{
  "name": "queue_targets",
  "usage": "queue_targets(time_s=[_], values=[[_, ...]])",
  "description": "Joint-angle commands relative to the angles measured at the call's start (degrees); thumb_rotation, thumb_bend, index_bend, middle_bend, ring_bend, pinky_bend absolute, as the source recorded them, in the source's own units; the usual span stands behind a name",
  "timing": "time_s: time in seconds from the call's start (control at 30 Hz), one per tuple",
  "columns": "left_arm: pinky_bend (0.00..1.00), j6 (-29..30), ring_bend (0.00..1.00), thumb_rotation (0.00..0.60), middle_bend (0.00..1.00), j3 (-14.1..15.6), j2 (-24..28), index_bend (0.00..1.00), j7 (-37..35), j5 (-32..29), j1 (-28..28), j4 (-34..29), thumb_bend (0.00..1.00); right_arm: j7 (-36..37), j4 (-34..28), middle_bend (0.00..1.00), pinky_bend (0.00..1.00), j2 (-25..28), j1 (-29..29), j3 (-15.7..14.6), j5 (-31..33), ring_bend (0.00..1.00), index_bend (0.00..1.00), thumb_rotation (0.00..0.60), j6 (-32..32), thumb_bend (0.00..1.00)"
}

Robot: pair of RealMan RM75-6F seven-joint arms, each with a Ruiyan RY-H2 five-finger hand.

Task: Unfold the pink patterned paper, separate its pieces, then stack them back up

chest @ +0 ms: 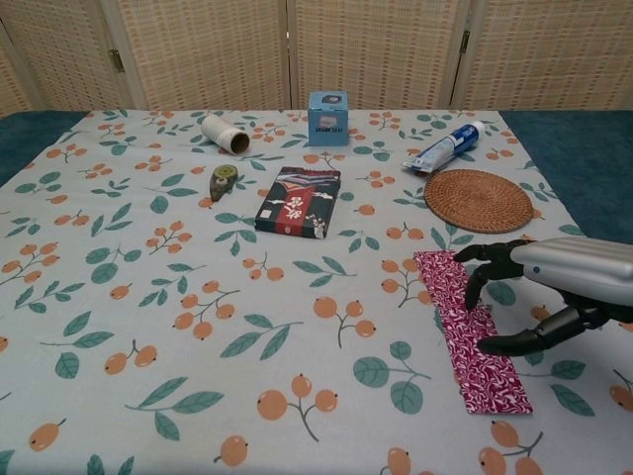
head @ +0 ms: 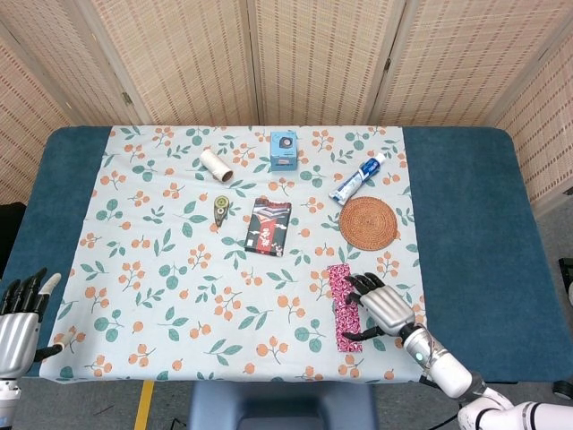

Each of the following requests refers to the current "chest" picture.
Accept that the green brown correction tape dispenser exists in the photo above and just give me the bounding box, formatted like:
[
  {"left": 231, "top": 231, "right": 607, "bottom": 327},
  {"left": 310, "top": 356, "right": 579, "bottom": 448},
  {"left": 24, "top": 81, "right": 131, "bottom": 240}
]
[{"left": 207, "top": 163, "right": 239, "bottom": 203}]

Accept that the small blue cardboard box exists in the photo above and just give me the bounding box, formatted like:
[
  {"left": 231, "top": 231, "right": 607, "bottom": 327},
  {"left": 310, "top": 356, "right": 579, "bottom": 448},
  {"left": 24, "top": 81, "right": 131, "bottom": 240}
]
[{"left": 307, "top": 90, "right": 352, "bottom": 147}]

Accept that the woven bamboo screen panel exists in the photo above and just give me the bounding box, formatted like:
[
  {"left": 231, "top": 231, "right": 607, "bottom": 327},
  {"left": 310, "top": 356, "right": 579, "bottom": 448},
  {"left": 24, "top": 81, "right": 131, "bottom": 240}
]
[
  {"left": 457, "top": 0, "right": 633, "bottom": 113},
  {"left": 288, "top": 0, "right": 471, "bottom": 110},
  {"left": 101, "top": 0, "right": 293, "bottom": 111},
  {"left": 0, "top": 0, "right": 144, "bottom": 111},
  {"left": 0, "top": 19, "right": 41, "bottom": 118}
]

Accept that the blue white toothpaste tube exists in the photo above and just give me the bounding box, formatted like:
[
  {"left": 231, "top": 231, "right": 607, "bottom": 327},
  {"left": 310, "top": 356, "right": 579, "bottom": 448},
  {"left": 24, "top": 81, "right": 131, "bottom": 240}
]
[{"left": 401, "top": 120, "right": 488, "bottom": 175}]

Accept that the white paper roll cardboard core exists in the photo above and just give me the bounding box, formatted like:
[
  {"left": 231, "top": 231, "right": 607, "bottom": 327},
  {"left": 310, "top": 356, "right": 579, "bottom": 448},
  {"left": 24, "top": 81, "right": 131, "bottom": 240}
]
[{"left": 200, "top": 112, "right": 251, "bottom": 154}]

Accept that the round woven rattan coaster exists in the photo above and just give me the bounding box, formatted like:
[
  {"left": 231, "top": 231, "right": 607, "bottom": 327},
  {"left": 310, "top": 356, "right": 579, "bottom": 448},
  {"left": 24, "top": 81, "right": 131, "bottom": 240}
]
[{"left": 423, "top": 168, "right": 535, "bottom": 235}]

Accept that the pink patterned packet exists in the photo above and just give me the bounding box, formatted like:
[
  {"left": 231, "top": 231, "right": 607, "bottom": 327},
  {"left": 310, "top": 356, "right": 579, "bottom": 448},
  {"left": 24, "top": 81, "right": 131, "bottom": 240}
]
[{"left": 412, "top": 249, "right": 535, "bottom": 417}]

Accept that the fruit and leaf print tablecloth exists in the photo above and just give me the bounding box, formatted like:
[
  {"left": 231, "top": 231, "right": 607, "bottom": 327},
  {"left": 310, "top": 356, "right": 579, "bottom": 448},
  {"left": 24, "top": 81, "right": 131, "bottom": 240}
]
[{"left": 0, "top": 108, "right": 633, "bottom": 475}]

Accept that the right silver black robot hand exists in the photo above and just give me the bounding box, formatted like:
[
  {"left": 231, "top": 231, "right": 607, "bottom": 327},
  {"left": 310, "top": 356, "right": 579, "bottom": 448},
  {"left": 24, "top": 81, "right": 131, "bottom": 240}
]
[{"left": 453, "top": 237, "right": 633, "bottom": 356}]

